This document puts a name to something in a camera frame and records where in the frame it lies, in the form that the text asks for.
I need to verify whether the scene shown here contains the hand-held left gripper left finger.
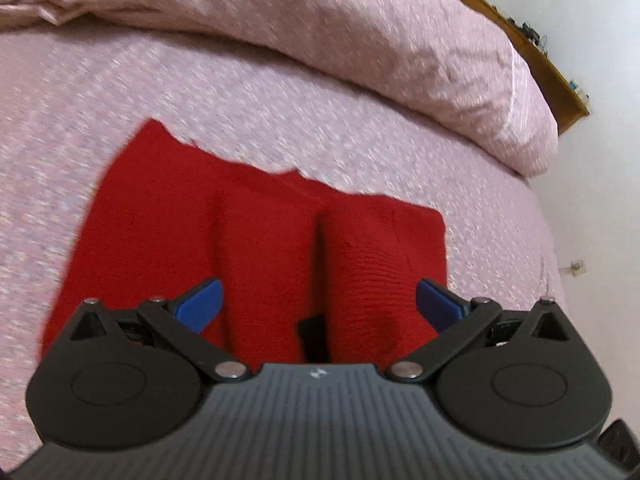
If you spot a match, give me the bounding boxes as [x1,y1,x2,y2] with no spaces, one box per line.
[69,277,250,382]

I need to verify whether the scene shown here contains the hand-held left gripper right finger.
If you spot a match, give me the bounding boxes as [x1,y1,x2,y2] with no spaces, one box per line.
[384,277,572,384]

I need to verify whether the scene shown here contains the red knit sweater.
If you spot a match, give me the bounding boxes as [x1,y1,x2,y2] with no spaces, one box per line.
[41,117,448,376]

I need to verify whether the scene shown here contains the bed with pink sheet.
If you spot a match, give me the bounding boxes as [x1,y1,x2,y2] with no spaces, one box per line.
[0,30,568,461]

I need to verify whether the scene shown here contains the wooden shelf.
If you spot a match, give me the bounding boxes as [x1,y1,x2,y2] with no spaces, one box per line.
[405,0,592,136]

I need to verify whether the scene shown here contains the dark clutter on shelf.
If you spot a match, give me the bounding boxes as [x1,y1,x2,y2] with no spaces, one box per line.
[506,16,549,53]

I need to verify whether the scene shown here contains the pink floral duvet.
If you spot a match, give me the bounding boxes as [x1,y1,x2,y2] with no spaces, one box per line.
[0,0,560,178]

